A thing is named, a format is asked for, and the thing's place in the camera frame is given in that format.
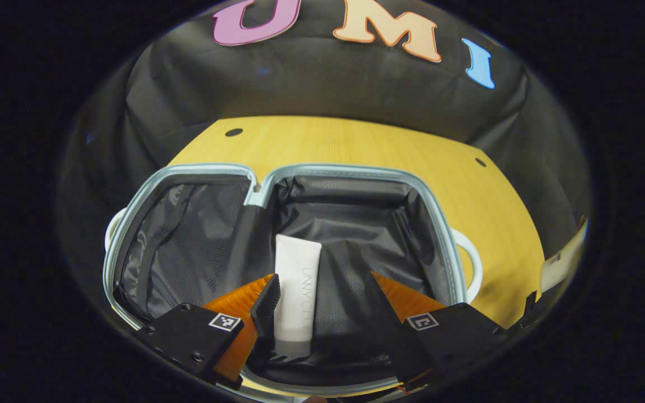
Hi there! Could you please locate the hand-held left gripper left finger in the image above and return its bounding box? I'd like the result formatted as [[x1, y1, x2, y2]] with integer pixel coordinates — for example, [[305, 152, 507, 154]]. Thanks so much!
[[134, 273, 282, 391]]

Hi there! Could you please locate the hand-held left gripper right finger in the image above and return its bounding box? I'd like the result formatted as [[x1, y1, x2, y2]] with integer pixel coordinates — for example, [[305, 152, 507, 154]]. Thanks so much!
[[363, 271, 509, 392]]

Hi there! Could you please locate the white skin care tube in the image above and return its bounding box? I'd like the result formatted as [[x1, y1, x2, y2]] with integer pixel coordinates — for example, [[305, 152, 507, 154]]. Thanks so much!
[[274, 234, 323, 343]]

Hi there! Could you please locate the white pump bottle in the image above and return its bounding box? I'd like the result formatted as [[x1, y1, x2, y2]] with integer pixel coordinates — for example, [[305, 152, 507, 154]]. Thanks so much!
[[540, 218, 589, 293]]

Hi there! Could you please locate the light blue suitcase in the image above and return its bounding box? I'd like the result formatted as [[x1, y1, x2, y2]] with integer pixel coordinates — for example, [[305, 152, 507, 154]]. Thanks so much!
[[102, 162, 484, 399]]

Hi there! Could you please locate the black backdrop cloth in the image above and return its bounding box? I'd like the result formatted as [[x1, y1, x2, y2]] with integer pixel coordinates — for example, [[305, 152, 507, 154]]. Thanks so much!
[[59, 0, 592, 264]]

